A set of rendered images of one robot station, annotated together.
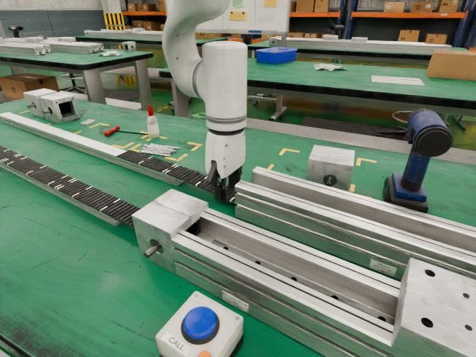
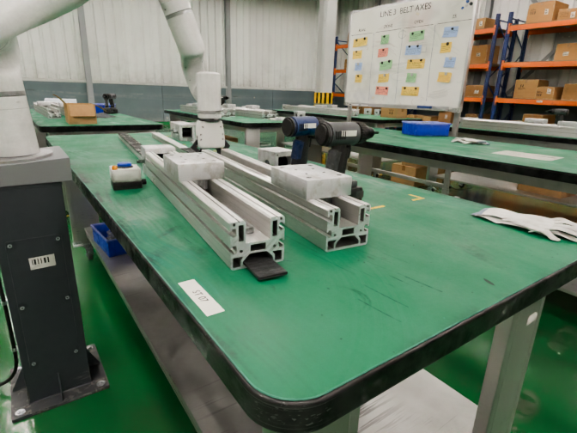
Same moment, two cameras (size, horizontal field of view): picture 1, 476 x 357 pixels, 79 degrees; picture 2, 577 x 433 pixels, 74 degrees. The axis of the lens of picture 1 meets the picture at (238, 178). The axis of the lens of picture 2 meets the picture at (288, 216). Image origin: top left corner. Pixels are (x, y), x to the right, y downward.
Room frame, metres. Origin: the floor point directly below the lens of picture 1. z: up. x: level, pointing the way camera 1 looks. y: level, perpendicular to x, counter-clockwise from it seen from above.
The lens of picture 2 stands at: (-0.54, -0.94, 1.07)
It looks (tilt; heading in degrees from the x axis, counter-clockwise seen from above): 18 degrees down; 29
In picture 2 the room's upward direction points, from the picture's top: 2 degrees clockwise
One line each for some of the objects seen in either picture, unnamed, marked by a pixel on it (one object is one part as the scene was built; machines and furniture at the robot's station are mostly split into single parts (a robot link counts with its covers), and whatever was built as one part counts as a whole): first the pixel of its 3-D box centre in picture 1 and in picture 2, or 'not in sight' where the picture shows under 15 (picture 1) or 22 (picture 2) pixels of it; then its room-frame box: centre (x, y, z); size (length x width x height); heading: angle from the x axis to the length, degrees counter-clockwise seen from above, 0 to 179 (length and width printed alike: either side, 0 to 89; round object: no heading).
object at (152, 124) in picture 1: (151, 121); not in sight; (0.98, 0.30, 0.84); 0.04 x 0.04 x 0.12
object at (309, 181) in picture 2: not in sight; (308, 186); (0.21, -0.57, 0.87); 0.16 x 0.11 x 0.07; 58
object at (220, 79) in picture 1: (223, 78); (208, 91); (0.58, 0.03, 1.06); 0.09 x 0.08 x 0.13; 57
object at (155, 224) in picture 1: (169, 232); (154, 160); (0.40, 0.12, 0.83); 0.12 x 0.09 x 0.10; 148
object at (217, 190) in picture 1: (217, 191); not in sight; (0.55, 0.05, 0.83); 0.03 x 0.03 x 0.07; 58
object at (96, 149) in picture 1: (73, 140); (173, 144); (0.91, 0.56, 0.79); 0.96 x 0.04 x 0.03; 58
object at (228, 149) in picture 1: (227, 147); (209, 132); (0.58, 0.02, 0.92); 0.10 x 0.07 x 0.11; 148
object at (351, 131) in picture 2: not in sight; (348, 163); (0.45, -0.57, 0.89); 0.20 x 0.08 x 0.22; 151
